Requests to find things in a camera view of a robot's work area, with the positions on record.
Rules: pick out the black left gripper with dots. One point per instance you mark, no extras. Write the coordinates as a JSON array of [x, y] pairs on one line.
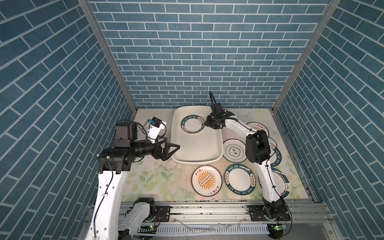
[[164, 155]]

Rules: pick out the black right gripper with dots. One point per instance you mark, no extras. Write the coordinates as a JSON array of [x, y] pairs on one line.
[[207, 122]]

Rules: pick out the green rim plate back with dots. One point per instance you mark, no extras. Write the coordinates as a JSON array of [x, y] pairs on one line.
[[192, 124]]

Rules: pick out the green rim plate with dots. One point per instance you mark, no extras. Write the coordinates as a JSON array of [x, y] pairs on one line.
[[282, 182], [276, 156], [192, 124], [240, 179]]

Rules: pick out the white plate green flower outline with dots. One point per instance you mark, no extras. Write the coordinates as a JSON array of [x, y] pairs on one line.
[[234, 151]]

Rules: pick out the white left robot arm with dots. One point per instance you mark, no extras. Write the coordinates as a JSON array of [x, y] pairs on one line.
[[132, 142]]

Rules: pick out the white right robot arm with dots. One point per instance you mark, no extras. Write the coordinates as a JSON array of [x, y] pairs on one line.
[[258, 153]]

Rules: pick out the white plastic bin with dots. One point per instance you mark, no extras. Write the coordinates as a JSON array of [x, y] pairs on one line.
[[204, 147]]

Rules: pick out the orange sunburst plate back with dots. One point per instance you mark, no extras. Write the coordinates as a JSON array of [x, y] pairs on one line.
[[258, 127]]

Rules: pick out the orange sunburst plate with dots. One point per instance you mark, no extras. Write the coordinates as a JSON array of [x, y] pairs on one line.
[[258, 127], [206, 181]]

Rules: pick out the orange sunburst plate front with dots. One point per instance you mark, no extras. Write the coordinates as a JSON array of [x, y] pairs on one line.
[[206, 181]]

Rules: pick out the green rim plate front centre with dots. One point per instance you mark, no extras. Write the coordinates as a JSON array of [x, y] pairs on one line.
[[240, 179]]

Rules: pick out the green rim plate front right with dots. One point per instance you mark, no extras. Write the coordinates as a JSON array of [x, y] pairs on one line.
[[282, 182]]

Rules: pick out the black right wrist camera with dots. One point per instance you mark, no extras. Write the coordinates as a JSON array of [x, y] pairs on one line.
[[217, 108]]

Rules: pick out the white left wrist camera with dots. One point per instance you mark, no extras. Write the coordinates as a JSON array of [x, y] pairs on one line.
[[155, 127]]

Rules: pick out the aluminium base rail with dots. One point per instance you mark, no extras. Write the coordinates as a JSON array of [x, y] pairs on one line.
[[203, 218]]

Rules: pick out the aluminium corner frame left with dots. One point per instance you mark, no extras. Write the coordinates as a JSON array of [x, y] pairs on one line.
[[92, 20]]

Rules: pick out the aluminium corner frame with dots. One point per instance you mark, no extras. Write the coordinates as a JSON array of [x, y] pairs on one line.
[[92, 20], [318, 30]]

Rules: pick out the aluminium corner frame right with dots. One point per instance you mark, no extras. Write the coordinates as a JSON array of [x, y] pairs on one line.
[[318, 30]]

